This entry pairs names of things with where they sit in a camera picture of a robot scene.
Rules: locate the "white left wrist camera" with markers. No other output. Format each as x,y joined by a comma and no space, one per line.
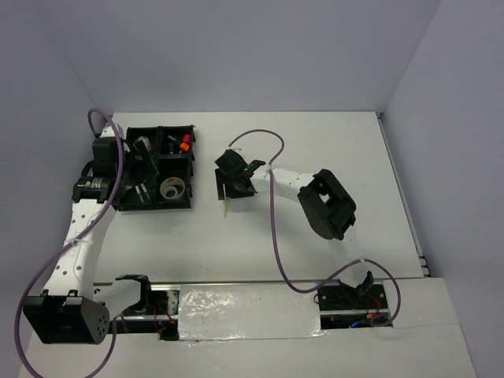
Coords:
109,132

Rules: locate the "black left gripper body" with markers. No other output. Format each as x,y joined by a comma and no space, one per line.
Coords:
127,166

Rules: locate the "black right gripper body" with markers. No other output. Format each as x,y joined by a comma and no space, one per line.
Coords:
232,190

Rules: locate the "large brown tape roll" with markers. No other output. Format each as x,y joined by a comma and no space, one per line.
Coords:
172,181

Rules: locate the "small clear tape roll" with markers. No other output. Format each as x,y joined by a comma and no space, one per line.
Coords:
172,192

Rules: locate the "clear jar of paper clips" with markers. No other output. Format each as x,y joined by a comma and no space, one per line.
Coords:
145,141

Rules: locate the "silver foil covered panel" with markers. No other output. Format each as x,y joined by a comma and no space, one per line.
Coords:
246,311

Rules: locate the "yellow thin pen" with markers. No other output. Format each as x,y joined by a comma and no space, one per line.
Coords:
226,207

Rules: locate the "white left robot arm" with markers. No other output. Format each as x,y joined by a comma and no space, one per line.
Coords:
70,309

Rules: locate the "black four-compartment organizer tray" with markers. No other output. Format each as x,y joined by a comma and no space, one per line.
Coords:
177,165

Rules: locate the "blue thin pen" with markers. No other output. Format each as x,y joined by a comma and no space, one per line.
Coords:
138,192

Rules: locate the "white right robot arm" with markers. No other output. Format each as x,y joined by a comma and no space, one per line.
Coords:
329,210

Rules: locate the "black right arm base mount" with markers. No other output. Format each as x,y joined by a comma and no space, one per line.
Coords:
346,300

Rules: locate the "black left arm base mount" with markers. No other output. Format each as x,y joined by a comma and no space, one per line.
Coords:
154,301

